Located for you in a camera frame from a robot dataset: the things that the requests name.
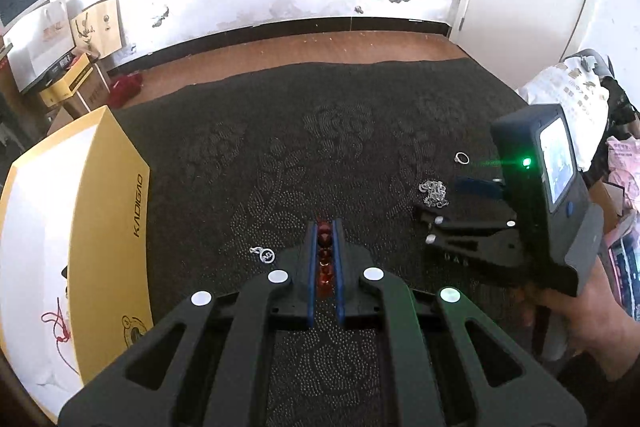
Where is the red bead bracelet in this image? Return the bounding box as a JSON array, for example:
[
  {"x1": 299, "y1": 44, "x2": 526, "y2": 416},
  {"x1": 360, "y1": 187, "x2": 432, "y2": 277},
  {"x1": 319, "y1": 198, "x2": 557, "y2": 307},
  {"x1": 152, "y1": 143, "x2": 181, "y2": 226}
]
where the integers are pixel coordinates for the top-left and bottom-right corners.
[{"x1": 316, "y1": 220, "x2": 336, "y2": 301}]

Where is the yellow-rimmed white box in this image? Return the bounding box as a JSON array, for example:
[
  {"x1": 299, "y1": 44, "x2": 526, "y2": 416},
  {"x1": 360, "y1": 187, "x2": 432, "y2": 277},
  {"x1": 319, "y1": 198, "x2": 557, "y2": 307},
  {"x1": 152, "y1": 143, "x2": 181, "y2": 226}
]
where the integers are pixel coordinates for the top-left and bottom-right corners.
[{"x1": 1, "y1": 106, "x2": 153, "y2": 421}]

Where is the red cloth on floor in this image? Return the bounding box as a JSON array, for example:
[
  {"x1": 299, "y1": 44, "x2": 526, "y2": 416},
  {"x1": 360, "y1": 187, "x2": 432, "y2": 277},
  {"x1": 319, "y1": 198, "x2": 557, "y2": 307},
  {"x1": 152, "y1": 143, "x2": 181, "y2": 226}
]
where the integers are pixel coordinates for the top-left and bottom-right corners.
[{"x1": 107, "y1": 72, "x2": 143, "y2": 109}]

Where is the brown cardboard box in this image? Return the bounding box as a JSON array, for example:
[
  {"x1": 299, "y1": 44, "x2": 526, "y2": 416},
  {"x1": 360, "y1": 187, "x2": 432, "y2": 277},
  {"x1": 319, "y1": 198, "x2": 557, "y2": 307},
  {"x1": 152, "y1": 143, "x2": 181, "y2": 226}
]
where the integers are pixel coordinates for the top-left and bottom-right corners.
[{"x1": 63, "y1": 64, "x2": 111, "y2": 119}]

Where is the right hand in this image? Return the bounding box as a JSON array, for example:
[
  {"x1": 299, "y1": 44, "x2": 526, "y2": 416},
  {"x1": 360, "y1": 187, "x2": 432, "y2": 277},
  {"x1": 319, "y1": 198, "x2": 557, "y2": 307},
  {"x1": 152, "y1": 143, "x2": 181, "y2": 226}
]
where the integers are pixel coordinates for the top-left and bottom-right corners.
[{"x1": 513, "y1": 258, "x2": 639, "y2": 381}]

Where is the silver chain necklace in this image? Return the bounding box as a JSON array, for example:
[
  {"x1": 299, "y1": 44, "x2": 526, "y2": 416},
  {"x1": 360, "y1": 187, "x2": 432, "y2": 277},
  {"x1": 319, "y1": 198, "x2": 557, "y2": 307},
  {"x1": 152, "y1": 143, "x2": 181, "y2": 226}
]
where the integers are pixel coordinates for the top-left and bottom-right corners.
[{"x1": 418, "y1": 178, "x2": 450, "y2": 210}]

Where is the dark patterned table cloth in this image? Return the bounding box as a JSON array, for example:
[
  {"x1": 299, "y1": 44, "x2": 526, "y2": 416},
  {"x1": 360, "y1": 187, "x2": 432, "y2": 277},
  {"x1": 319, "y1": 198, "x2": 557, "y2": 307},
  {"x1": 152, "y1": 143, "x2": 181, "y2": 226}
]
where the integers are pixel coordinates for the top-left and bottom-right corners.
[{"x1": 106, "y1": 57, "x2": 640, "y2": 427}]

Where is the small silver earring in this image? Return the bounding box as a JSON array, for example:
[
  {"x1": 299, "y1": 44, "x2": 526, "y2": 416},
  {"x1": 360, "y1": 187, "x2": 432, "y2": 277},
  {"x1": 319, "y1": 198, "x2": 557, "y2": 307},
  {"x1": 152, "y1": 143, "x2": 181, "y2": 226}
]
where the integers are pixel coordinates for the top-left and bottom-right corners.
[{"x1": 250, "y1": 246, "x2": 276, "y2": 265}]

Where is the brown paper bag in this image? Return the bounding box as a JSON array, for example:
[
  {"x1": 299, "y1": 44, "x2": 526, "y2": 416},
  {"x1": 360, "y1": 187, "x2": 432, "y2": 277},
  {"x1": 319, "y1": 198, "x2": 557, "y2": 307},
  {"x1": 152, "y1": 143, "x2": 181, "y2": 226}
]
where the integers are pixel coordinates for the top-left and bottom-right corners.
[{"x1": 70, "y1": 0, "x2": 124, "y2": 58}]

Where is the white paper bag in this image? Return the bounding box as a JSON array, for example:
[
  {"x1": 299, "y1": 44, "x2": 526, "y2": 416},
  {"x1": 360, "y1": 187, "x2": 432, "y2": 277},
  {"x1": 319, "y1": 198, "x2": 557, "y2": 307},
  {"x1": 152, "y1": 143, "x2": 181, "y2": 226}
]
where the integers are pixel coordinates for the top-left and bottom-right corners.
[{"x1": 6, "y1": 0, "x2": 75, "y2": 93}]

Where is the red cord silver pendant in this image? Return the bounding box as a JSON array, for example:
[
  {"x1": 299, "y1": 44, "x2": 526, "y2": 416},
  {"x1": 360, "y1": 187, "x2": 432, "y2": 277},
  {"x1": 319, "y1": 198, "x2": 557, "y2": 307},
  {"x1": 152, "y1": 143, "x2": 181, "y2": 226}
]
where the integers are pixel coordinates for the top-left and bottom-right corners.
[{"x1": 40, "y1": 297, "x2": 80, "y2": 377}]

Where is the yellow cardboard box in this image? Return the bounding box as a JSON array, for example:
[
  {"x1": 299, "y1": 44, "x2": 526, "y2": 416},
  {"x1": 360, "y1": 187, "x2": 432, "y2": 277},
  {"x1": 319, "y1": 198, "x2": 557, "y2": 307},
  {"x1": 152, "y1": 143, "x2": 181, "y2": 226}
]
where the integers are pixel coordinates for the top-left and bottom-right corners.
[{"x1": 39, "y1": 53, "x2": 99, "y2": 108}]

